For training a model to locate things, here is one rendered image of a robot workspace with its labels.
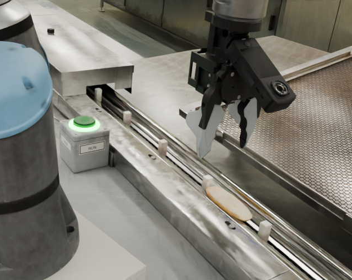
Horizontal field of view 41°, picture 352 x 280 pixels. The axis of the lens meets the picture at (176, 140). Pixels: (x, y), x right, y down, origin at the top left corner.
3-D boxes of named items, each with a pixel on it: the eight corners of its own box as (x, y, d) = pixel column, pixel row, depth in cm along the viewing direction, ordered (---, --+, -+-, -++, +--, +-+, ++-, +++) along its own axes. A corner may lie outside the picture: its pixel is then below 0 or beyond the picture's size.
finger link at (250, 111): (237, 128, 81) (231, 81, 76) (260, 142, 77) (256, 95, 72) (222, 136, 80) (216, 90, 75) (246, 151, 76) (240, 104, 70)
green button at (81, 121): (69, 125, 86) (69, 117, 86) (89, 121, 89) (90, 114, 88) (78, 134, 84) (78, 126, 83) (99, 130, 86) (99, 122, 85)
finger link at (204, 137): (184, 144, 76) (206, 91, 74) (206, 161, 72) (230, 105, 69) (169, 142, 74) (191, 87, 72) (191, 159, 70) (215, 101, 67)
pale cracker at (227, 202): (200, 191, 79) (200, 185, 78) (217, 186, 81) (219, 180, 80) (239, 224, 71) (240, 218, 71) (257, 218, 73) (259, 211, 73)
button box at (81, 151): (56, 170, 92) (56, 118, 87) (94, 162, 96) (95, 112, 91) (74, 191, 86) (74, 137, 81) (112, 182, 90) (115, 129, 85)
